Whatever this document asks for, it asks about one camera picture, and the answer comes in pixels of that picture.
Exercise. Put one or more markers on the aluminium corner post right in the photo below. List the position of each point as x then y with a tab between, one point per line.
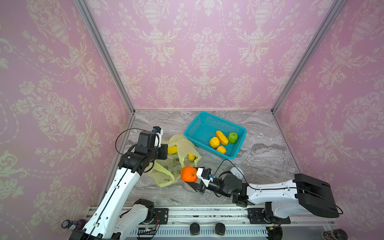
320	33

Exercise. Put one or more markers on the yellow toy lemon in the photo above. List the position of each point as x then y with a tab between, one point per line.
172	150

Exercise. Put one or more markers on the black knob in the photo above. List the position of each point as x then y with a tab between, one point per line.
220	229
195	229

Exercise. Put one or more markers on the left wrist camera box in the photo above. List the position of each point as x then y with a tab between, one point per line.
158	139

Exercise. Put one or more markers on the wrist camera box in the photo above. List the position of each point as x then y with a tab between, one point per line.
158	139
205	175

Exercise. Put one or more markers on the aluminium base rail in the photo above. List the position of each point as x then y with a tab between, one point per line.
173	222

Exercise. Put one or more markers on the yellow translucent plastic bag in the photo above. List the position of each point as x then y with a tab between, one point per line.
167	172

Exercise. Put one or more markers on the small yellow orange toy fruit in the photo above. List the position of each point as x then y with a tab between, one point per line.
221	149

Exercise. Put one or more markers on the orange toy persimmon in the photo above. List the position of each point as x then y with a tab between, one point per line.
189	174

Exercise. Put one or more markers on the aluminium corner post left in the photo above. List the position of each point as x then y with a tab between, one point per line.
102	48

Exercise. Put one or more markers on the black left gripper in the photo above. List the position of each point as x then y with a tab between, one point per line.
164	149

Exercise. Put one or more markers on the black knob right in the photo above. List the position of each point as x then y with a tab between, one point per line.
220	229

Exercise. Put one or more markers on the yellow orange toy mango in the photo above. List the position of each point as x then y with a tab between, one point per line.
222	138

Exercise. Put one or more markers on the dark bottle at right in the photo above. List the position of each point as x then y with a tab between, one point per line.
337	234

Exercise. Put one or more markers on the purple plastic bottle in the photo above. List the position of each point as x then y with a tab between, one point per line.
73	225

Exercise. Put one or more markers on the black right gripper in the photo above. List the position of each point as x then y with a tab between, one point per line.
199	183

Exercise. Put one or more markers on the yellow toy banana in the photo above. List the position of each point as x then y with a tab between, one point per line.
191	157

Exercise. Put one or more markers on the teal plastic mesh basket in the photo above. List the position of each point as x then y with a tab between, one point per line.
203	128

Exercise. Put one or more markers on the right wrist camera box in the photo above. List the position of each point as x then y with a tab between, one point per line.
205	175

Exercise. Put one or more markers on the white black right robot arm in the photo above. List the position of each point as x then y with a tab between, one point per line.
303	194

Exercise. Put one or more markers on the black knob left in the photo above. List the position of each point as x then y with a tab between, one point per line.
195	229

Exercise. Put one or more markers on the green toy apple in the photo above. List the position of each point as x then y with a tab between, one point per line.
232	138

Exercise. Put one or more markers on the yellow tin can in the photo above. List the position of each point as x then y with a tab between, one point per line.
237	172

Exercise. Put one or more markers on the aluminium corner post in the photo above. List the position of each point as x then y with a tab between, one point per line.
320	33
102	48

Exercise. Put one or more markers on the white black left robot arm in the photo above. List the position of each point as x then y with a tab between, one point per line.
108	223

